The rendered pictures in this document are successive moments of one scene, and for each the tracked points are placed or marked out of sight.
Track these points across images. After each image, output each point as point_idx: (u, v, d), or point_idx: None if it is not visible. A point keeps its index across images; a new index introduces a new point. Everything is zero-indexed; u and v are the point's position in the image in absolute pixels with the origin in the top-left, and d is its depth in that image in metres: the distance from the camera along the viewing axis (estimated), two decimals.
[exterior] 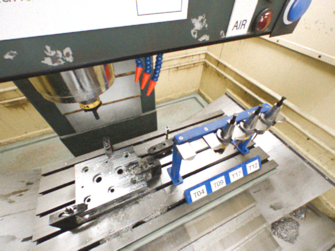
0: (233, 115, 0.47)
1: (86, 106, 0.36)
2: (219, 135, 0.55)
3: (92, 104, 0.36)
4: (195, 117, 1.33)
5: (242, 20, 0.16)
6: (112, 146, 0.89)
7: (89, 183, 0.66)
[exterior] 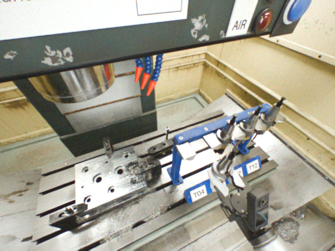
0: (233, 116, 0.47)
1: (221, 181, 0.48)
2: (219, 135, 0.55)
3: None
4: (195, 117, 1.33)
5: (242, 20, 0.16)
6: (112, 146, 0.89)
7: (89, 183, 0.66)
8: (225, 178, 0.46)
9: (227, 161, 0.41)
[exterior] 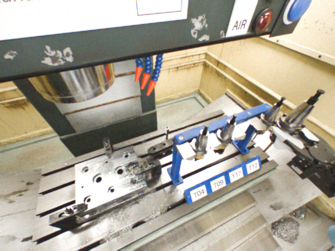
0: (233, 116, 0.47)
1: (200, 158, 0.54)
2: (219, 135, 0.55)
3: (203, 156, 0.54)
4: (195, 117, 1.33)
5: (242, 20, 0.16)
6: (112, 146, 0.89)
7: (89, 183, 0.66)
8: (203, 154, 0.52)
9: (201, 136, 0.47)
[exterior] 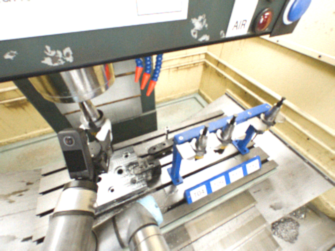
0: (233, 116, 0.47)
1: (200, 158, 0.54)
2: (219, 135, 0.55)
3: (203, 156, 0.54)
4: (195, 117, 1.33)
5: (242, 20, 0.16)
6: (112, 146, 0.89)
7: None
8: (203, 154, 0.52)
9: (201, 136, 0.47)
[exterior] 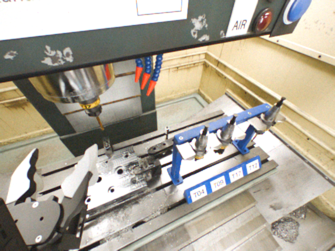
0: (233, 116, 0.47)
1: (200, 158, 0.54)
2: (219, 135, 0.55)
3: (203, 156, 0.54)
4: (195, 117, 1.33)
5: (242, 20, 0.16)
6: (112, 146, 0.89)
7: None
8: (203, 154, 0.52)
9: (201, 136, 0.47)
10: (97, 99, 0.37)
